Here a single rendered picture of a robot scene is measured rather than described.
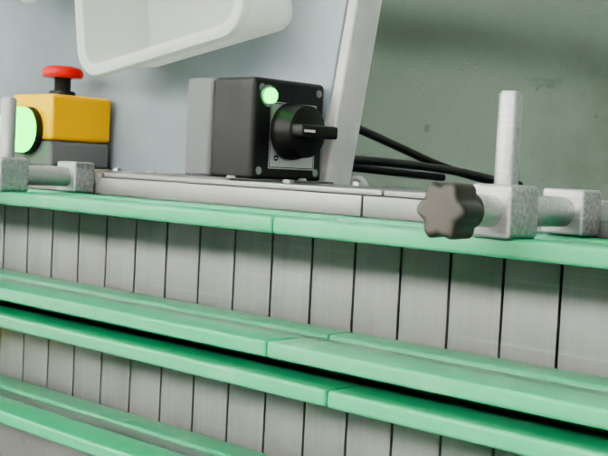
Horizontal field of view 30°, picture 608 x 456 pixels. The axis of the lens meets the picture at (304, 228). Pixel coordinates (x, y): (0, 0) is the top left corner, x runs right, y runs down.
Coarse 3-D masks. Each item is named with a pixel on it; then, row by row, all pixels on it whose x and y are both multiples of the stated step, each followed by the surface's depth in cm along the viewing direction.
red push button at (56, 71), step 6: (48, 66) 111; (54, 66) 110; (60, 66) 110; (66, 66) 110; (72, 66) 111; (48, 72) 110; (54, 72) 110; (60, 72) 110; (66, 72) 110; (72, 72) 110; (78, 72) 111; (54, 78) 111; (60, 78) 111; (66, 78) 111; (72, 78) 111; (78, 78) 111; (54, 84) 111; (60, 84) 111; (66, 84) 111; (66, 90) 111
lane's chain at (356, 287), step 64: (0, 256) 103; (64, 256) 96; (128, 256) 90; (192, 256) 85; (256, 256) 80; (320, 256) 76; (384, 256) 72; (448, 256) 69; (320, 320) 76; (384, 320) 72; (448, 320) 69; (512, 320) 66; (576, 320) 63
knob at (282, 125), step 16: (288, 112) 88; (304, 112) 88; (272, 128) 88; (288, 128) 87; (304, 128) 86; (320, 128) 87; (336, 128) 89; (272, 144) 88; (288, 144) 87; (304, 144) 88; (320, 144) 89
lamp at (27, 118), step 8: (16, 112) 107; (24, 112) 107; (32, 112) 108; (16, 120) 106; (24, 120) 107; (32, 120) 107; (40, 120) 108; (16, 128) 106; (24, 128) 107; (32, 128) 107; (40, 128) 108; (16, 136) 107; (24, 136) 107; (32, 136) 107; (40, 136) 108; (16, 144) 107; (24, 144) 107; (32, 144) 108; (24, 152) 109; (32, 152) 109
